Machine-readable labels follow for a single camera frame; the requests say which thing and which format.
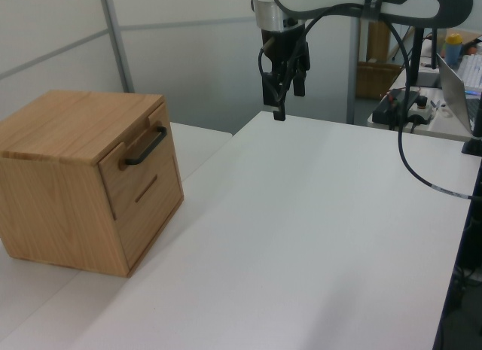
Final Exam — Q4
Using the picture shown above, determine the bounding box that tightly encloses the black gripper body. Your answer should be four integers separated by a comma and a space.
261, 26, 305, 65

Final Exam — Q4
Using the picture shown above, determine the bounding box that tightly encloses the wooden drawer with black handle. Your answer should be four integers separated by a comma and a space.
97, 100, 183, 221

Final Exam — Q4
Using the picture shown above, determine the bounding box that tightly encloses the brown cardboard box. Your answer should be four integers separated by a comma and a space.
355, 60, 404, 100

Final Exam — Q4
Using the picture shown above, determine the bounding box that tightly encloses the black power box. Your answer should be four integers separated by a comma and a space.
371, 87, 423, 124

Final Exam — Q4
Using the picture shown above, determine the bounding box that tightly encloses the upright wooden board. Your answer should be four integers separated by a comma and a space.
366, 20, 392, 63

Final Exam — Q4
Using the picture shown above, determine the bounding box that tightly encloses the black monitor stand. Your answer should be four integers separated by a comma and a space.
408, 26, 442, 89

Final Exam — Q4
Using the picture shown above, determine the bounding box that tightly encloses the white emergency stop button box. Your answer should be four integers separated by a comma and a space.
407, 95, 435, 126

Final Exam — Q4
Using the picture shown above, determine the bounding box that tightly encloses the grey side desk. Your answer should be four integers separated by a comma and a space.
367, 56, 482, 143

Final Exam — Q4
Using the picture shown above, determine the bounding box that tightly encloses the silver laptop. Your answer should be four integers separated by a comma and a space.
436, 54, 482, 133

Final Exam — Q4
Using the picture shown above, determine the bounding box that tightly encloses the blue bottle with yellow cap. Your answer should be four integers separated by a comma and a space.
445, 32, 464, 67

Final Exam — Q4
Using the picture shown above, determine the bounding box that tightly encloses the white keyboard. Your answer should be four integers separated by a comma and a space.
459, 53, 482, 90

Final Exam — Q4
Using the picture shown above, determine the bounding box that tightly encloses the wooden cabinet housing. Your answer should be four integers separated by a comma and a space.
0, 89, 185, 278

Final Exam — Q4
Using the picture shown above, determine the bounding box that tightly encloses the short black plug cable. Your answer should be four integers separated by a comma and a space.
258, 37, 282, 107

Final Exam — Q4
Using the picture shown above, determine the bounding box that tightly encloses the grey partition post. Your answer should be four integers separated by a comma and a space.
98, 0, 136, 93
345, 5, 365, 126

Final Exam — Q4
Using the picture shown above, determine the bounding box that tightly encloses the long black arm cable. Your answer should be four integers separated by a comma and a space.
276, 3, 482, 200

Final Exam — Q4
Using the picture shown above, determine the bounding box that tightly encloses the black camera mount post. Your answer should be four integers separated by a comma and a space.
461, 97, 482, 157

